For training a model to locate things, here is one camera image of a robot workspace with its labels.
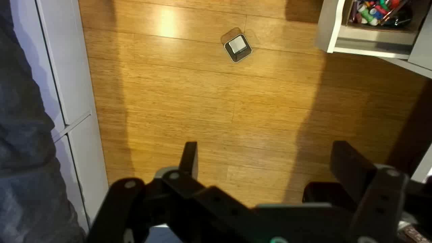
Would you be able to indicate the pile of pens and markers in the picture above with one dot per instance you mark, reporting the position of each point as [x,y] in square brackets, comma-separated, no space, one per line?
[379,13]

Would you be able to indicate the white open drawer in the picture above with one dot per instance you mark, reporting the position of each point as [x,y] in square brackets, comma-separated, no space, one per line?
[408,46]

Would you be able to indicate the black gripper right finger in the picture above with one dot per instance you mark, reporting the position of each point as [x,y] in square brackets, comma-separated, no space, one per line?
[351,169]

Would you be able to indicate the white cabinet unit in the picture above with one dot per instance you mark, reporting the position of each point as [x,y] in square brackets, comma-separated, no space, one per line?
[51,37]

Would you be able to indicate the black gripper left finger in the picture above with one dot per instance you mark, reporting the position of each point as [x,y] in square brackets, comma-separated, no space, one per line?
[189,160]

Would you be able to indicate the silver mesh pen basket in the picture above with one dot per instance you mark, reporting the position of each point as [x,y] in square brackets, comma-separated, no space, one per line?
[235,44]

